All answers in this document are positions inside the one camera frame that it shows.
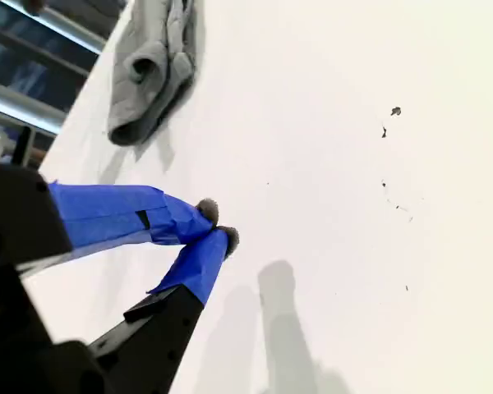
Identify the grey striped towel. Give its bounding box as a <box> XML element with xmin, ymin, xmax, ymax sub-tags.
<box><xmin>106</xmin><ymin>0</ymin><xmax>200</xmax><ymax>147</ymax></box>

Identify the black upright bar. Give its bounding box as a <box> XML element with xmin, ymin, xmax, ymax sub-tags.
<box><xmin>9</xmin><ymin>125</ymin><xmax>33</xmax><ymax>166</ymax></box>

